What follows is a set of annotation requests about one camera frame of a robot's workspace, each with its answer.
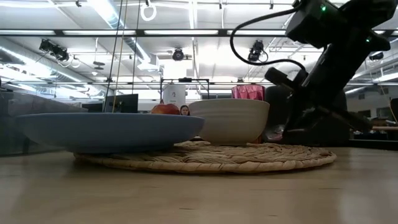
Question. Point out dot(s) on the white cylinder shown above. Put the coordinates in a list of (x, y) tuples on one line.
[(174, 93)]

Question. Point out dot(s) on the black aluminium table frame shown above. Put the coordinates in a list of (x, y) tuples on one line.
[(373, 143)]

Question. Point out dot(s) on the wooden background table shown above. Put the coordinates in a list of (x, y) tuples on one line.
[(385, 128)]

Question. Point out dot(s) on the person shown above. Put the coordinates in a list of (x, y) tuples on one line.
[(184, 110)]

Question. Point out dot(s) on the black toaster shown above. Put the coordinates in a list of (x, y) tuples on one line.
[(335, 140)]

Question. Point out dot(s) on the black hanging camera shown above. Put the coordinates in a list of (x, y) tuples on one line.
[(377, 56), (255, 51), (57, 51), (178, 54)]

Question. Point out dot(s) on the white bowl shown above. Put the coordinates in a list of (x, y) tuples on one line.
[(230, 124)]

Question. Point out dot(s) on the black metal stand frame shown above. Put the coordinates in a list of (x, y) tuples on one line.
[(185, 80)]

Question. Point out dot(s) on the round woven placemat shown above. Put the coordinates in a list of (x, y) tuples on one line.
[(248, 158)]

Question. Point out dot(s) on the black computer monitor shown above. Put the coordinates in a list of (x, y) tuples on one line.
[(127, 104)]

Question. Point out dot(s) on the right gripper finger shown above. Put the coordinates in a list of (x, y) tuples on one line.
[(348, 119), (298, 129)]

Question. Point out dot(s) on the clear plastic container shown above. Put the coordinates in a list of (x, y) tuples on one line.
[(37, 105)]

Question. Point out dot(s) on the red apple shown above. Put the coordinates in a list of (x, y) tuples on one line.
[(164, 109)]

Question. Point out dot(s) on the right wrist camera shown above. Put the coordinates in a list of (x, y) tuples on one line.
[(280, 77)]

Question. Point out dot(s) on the blue plate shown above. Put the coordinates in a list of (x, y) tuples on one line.
[(109, 133)]

